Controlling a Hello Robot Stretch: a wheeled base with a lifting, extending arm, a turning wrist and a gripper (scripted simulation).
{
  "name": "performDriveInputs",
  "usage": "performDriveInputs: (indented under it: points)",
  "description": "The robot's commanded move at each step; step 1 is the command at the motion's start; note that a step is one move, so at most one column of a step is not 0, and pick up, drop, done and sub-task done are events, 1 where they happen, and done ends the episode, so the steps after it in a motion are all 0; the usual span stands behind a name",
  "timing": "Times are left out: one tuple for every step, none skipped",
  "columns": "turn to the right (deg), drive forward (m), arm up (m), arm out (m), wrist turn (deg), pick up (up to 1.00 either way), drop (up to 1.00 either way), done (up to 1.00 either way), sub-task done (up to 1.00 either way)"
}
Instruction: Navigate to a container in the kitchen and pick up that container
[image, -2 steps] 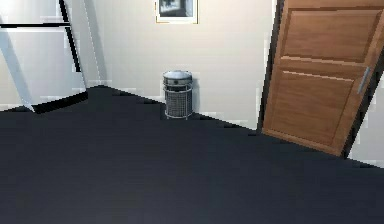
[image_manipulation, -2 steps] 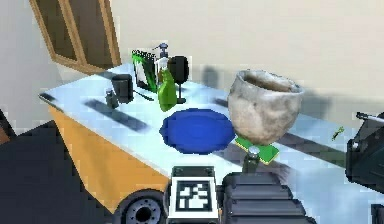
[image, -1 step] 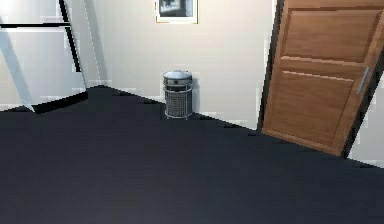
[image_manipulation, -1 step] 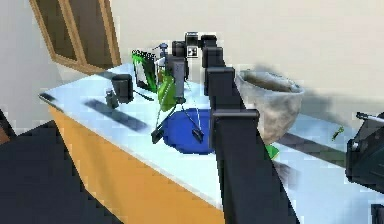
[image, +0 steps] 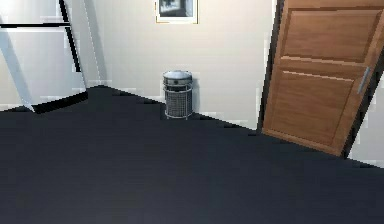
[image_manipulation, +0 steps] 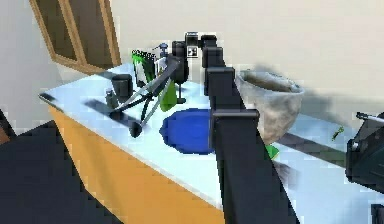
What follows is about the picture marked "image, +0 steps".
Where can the framed wall picture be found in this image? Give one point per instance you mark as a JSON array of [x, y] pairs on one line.
[[176, 10]]

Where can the brown wooden room door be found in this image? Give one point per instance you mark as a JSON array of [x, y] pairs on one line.
[[320, 73]]

